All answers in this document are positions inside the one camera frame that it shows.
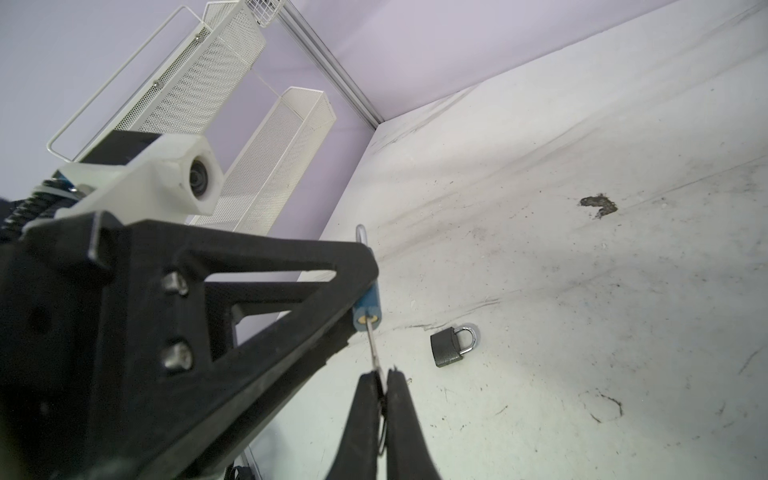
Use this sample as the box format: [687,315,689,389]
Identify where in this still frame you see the left black corrugated cable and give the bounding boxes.
[0,176,82,244]

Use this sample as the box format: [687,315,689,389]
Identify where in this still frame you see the white wire basket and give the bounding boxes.
[245,0,286,28]

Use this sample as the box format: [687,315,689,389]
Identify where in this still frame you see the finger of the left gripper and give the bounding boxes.
[1,213,378,479]

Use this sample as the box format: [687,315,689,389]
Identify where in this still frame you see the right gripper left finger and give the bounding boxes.
[326,372,382,480]

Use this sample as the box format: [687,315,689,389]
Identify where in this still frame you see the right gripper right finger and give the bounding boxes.
[386,369,440,480]

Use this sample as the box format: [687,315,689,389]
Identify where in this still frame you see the dark grey padlock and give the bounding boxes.
[430,324,480,368]

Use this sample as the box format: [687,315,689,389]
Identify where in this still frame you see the small blue padlock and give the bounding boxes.
[352,223,384,333]

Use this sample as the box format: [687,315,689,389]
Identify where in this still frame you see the small brass key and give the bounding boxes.
[365,319,386,391]

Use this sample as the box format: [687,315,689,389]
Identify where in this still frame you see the dark debris scrap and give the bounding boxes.
[579,194,618,219]

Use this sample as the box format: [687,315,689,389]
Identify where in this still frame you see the white mesh two-tier shelf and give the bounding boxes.
[46,0,337,236]

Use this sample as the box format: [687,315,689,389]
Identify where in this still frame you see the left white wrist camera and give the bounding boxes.
[54,130,224,225]

